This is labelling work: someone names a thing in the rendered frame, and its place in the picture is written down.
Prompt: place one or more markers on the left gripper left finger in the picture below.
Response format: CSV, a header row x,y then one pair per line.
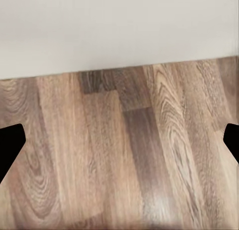
x,y
12,139

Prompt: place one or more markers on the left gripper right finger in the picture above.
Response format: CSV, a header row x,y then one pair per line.
x,y
231,139

